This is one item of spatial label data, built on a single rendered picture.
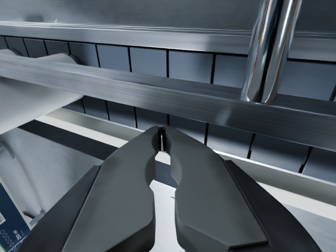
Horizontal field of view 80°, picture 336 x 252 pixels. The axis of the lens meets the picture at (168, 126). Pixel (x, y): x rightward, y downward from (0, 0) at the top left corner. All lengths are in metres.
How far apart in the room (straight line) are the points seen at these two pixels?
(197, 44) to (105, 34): 0.09
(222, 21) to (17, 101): 0.18
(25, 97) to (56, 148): 0.18
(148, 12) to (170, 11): 0.03
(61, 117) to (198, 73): 0.16
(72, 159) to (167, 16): 0.25
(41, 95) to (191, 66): 0.13
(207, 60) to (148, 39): 0.05
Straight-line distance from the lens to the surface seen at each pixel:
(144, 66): 0.19
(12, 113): 0.20
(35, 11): 0.37
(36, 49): 0.29
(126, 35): 0.19
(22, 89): 0.20
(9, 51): 0.33
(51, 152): 0.40
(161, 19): 0.23
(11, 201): 0.58
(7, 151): 0.54
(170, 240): 0.34
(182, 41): 0.17
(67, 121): 0.24
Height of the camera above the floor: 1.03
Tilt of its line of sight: 50 degrees down
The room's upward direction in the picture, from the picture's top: 135 degrees counter-clockwise
